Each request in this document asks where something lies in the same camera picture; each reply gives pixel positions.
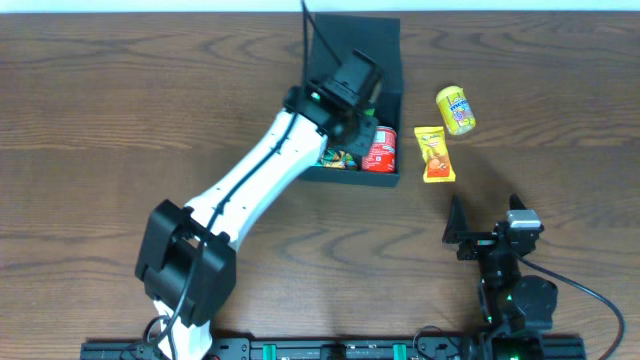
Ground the yellow Mentos candy bottle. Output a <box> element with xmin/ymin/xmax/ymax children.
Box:
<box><xmin>436</xmin><ymin>86</ymin><xmax>476</xmax><ymax>136</ymax></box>

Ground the red potato chips can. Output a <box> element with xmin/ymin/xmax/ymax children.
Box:
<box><xmin>361</xmin><ymin>126</ymin><xmax>397</xmax><ymax>173</ymax></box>

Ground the black open gift box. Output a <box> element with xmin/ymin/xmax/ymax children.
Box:
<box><xmin>299</xmin><ymin>14</ymin><xmax>404</xmax><ymax>187</ymax></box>

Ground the yellow Julies biscuit packet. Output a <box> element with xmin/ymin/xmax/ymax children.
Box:
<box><xmin>414</xmin><ymin>126</ymin><xmax>456</xmax><ymax>183</ymax></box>

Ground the black mounting rail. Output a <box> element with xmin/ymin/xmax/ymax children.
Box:
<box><xmin>79</xmin><ymin>336</ymin><xmax>587</xmax><ymax>360</ymax></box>

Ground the Haribo worms candy bag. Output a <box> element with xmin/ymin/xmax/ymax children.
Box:
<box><xmin>318</xmin><ymin>149</ymin><xmax>359</xmax><ymax>170</ymax></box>

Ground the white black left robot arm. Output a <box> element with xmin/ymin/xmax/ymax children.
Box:
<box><xmin>134</xmin><ymin>83</ymin><xmax>379</xmax><ymax>359</ymax></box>

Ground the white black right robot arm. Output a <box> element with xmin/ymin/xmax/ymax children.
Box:
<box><xmin>442</xmin><ymin>194</ymin><xmax>558</xmax><ymax>359</ymax></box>

